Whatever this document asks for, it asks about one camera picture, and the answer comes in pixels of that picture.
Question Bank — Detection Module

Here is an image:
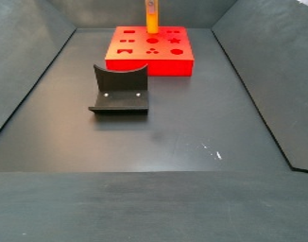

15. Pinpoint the yellow oval peg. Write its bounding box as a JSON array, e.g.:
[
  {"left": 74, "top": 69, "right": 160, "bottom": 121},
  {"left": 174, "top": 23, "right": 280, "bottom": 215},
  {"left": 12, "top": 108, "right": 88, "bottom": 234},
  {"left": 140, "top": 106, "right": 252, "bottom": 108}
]
[{"left": 145, "top": 0, "right": 158, "bottom": 34}]

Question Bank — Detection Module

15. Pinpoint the black curved holder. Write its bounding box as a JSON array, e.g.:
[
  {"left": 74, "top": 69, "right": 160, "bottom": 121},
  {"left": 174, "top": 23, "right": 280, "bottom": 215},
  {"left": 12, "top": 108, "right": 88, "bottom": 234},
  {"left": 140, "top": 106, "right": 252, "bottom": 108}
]
[{"left": 88, "top": 65, "right": 149, "bottom": 113}]

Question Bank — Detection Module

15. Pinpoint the red shape sorter block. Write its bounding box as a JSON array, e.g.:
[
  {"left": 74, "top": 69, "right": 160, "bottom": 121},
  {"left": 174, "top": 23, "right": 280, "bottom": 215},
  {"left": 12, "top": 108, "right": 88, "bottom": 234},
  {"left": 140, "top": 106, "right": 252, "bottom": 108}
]
[{"left": 105, "top": 26, "right": 194, "bottom": 77}]

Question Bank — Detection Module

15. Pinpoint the grey front panel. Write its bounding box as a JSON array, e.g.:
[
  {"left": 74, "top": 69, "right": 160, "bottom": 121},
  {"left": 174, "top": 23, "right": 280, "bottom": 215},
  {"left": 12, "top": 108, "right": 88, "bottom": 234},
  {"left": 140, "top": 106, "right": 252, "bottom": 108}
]
[{"left": 0, "top": 172, "right": 308, "bottom": 242}]

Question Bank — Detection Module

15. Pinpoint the grey panel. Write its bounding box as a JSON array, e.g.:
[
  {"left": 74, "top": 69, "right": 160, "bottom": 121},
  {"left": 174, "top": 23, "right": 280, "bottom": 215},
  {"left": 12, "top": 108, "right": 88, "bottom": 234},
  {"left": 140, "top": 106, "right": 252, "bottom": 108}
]
[
  {"left": 212, "top": 0, "right": 308, "bottom": 171},
  {"left": 0, "top": 172, "right": 308, "bottom": 242},
  {"left": 48, "top": 0, "right": 237, "bottom": 28},
  {"left": 0, "top": 0, "right": 76, "bottom": 130}
]

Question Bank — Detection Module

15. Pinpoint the grey back panel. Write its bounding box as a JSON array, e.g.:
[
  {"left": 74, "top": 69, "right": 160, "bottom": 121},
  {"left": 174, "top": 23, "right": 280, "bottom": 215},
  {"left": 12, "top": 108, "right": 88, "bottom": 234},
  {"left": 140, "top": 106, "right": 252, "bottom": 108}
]
[{"left": 48, "top": 0, "right": 237, "bottom": 28}]

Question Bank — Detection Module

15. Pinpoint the grey right side panel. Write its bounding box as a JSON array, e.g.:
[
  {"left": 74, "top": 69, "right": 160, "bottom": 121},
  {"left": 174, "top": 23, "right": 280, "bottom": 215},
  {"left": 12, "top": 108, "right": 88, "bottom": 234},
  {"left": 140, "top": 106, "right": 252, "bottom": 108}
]
[{"left": 212, "top": 0, "right": 308, "bottom": 171}]

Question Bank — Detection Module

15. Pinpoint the grey left side panel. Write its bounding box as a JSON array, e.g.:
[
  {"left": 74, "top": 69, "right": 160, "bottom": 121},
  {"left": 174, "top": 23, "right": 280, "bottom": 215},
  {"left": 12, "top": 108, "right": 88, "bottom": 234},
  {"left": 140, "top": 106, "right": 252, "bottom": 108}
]
[{"left": 0, "top": 0, "right": 76, "bottom": 130}]

